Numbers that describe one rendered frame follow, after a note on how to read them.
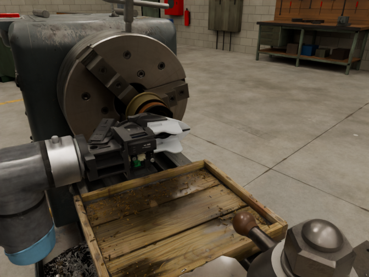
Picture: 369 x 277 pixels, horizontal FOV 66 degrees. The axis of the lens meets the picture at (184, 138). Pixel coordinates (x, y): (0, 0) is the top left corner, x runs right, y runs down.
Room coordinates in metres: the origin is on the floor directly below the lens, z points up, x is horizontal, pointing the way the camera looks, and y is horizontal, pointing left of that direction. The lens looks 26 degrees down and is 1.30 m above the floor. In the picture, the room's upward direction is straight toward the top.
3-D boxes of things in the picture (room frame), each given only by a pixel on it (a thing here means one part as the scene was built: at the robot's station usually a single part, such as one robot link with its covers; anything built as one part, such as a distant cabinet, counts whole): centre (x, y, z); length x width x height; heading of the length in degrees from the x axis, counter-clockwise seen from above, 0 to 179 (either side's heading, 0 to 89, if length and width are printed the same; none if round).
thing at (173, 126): (0.48, 0.02, 1.09); 0.09 x 0.06 x 0.03; 119
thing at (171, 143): (0.48, 0.02, 1.06); 0.09 x 0.06 x 0.03; 119
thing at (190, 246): (0.48, 0.02, 0.89); 0.36 x 0.30 x 0.04; 119
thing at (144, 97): (0.58, 0.08, 1.08); 0.09 x 0.09 x 0.09; 29
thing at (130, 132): (0.43, 0.11, 1.08); 0.12 x 0.09 x 0.08; 119
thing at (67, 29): (1.06, 0.36, 1.06); 0.59 x 0.48 x 0.39; 29
